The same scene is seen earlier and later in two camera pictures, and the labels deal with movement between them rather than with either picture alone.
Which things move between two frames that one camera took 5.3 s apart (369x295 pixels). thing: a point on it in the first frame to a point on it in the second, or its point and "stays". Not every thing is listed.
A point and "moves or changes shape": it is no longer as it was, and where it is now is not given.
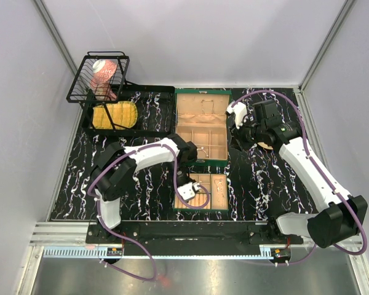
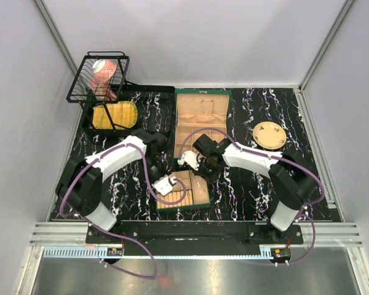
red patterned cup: (101, 80) stays
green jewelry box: (201, 117) stays
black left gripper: (190, 180) to (165, 172)
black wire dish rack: (112, 105) stays
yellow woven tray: (125, 114) stays
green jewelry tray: (213, 193) moves or changes shape
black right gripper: (237, 142) to (210, 179)
